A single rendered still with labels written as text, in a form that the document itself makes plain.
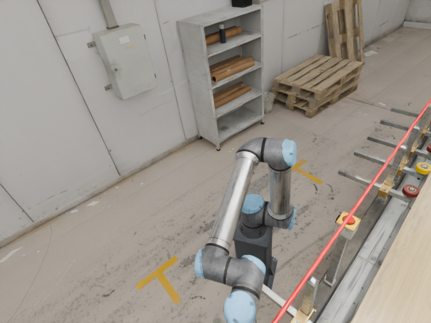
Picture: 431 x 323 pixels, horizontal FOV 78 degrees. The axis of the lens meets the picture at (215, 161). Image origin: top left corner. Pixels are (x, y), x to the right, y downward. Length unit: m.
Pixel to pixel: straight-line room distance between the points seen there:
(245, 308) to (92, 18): 2.63
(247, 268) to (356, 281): 0.97
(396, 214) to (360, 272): 0.54
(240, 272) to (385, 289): 0.76
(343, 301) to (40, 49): 2.85
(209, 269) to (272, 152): 0.56
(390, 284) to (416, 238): 0.31
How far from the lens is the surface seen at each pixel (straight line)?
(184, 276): 2.48
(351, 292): 1.75
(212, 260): 0.94
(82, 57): 2.92
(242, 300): 0.87
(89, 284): 2.77
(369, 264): 1.87
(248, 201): 1.71
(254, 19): 3.62
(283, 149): 1.19
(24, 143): 3.04
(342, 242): 1.32
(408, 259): 1.61
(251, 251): 1.96
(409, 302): 1.49
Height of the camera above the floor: 2.15
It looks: 39 degrees down
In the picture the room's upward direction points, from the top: 9 degrees counter-clockwise
